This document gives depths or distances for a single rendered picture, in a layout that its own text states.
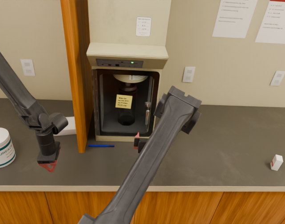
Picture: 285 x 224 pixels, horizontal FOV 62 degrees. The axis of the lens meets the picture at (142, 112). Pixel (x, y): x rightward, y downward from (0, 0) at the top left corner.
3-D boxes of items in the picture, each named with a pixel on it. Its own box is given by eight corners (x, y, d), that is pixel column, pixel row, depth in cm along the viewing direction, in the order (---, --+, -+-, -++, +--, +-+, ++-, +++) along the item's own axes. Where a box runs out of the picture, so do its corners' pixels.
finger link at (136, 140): (134, 127, 109) (134, 140, 102) (149, 128, 110) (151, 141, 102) (132, 138, 113) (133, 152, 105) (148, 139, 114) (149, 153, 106)
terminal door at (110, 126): (96, 134, 131) (93, 68, 107) (152, 136, 133) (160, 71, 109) (96, 135, 130) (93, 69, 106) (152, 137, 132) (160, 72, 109)
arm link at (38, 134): (30, 130, 84) (43, 135, 82) (45, 119, 89) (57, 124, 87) (34, 144, 88) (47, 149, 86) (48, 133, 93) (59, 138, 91)
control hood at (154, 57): (90, 63, 106) (89, 42, 100) (162, 67, 109) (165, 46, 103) (87, 76, 97) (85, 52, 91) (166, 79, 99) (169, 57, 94)
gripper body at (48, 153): (60, 144, 97) (57, 130, 93) (54, 163, 89) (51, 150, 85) (44, 144, 97) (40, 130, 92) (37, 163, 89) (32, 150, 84)
